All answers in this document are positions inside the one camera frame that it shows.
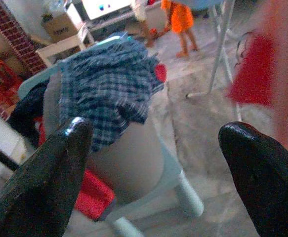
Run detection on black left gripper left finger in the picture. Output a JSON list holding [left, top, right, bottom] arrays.
[[0, 117, 94, 237]]

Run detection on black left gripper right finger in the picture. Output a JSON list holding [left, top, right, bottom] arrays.
[[218, 121, 288, 237]]

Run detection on pink garment with red patch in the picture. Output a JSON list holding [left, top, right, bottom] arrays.
[[226, 0, 288, 158]]

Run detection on blue plaid shirt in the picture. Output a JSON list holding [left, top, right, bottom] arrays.
[[58, 32, 165, 154]]

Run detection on red plastic basket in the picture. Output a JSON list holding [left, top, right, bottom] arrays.
[[73, 169, 117, 222]]

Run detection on black garment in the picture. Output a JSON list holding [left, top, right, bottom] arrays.
[[6, 79, 50, 149]]

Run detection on pale blue plastic chair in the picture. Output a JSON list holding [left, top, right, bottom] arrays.
[[17, 34, 205, 237]]

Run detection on red plastic stool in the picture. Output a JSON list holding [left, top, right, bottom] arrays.
[[0, 57, 23, 104]]

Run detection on white low cabinet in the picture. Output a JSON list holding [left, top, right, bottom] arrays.
[[36, 2, 144, 67]]

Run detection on red brick pillar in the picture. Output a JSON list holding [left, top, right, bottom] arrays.
[[0, 0, 48, 74]]

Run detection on red cloth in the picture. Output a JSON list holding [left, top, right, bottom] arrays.
[[153, 63, 168, 83]]

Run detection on grey folding table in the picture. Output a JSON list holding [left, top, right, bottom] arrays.
[[187, 0, 245, 121]]

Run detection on brown cardboard box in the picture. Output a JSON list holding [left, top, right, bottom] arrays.
[[41, 12, 82, 42]]

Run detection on child in orange dress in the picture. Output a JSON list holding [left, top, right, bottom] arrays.
[[160, 0, 200, 59]]

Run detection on television screen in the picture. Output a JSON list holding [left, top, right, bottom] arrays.
[[81, 0, 134, 20]]

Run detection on child in white top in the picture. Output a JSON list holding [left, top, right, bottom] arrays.
[[132, 0, 159, 49]]

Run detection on thin dark wire hanger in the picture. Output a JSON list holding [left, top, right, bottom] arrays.
[[234, 31, 257, 69]]

